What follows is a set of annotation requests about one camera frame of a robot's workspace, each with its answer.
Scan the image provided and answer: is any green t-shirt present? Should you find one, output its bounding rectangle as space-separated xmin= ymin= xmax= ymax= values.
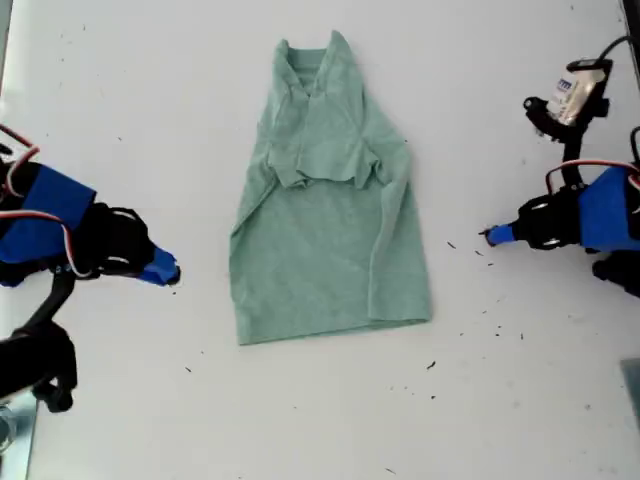
xmin=228 ymin=29 xmax=432 ymax=347

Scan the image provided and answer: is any large shiny steel plate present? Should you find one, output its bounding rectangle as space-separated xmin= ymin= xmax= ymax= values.
xmin=0 ymin=389 xmax=40 ymax=480

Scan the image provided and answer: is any black camera box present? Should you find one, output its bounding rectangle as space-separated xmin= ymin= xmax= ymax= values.
xmin=0 ymin=319 xmax=79 ymax=414
xmin=547 ymin=58 xmax=614 ymax=124

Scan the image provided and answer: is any black camera cable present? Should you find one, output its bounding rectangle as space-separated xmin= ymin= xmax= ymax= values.
xmin=597 ymin=35 xmax=635 ymax=64

